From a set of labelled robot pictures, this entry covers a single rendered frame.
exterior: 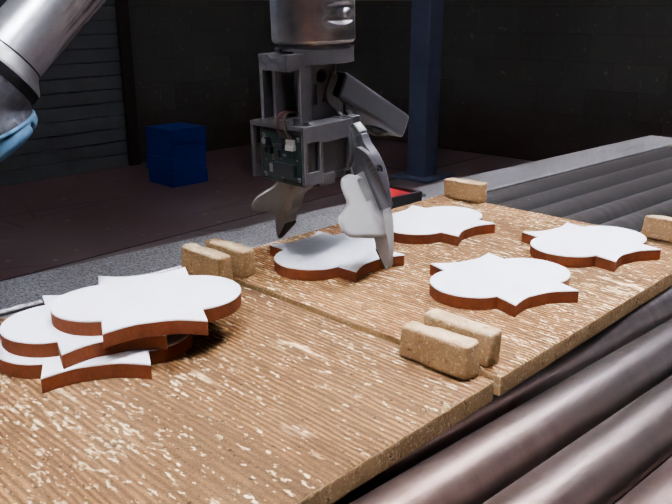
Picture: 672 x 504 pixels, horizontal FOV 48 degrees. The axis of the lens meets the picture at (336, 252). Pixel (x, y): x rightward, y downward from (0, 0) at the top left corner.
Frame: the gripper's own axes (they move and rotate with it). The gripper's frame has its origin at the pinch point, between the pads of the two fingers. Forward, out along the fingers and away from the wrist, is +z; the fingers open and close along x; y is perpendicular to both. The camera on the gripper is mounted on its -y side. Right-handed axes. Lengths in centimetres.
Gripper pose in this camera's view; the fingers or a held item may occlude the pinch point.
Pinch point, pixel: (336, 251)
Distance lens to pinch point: 75.2
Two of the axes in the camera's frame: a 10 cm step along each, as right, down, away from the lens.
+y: -6.9, 2.5, -6.7
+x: 7.2, 2.1, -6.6
